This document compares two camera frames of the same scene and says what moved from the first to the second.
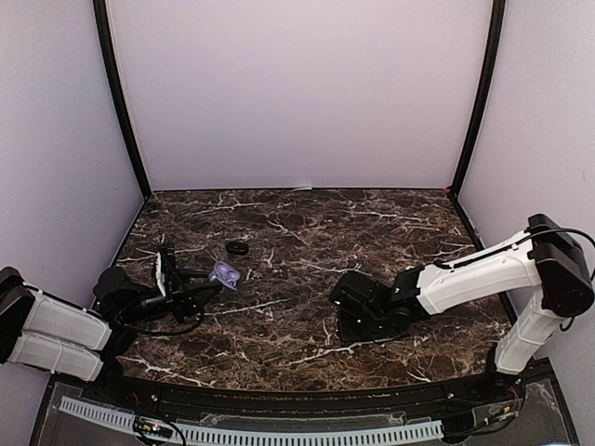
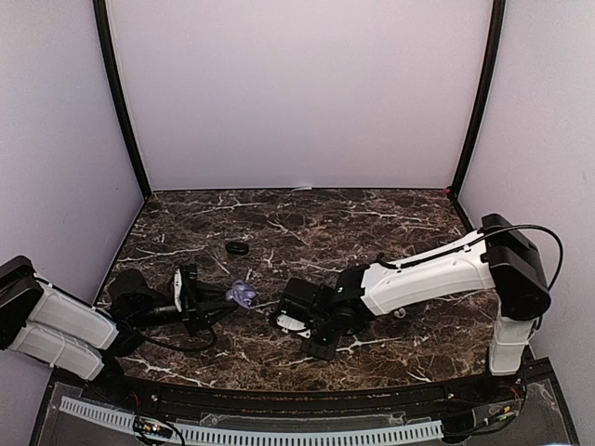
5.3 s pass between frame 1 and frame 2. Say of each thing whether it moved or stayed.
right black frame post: stayed
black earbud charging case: stayed
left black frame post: stayed
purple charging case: moved
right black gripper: moved
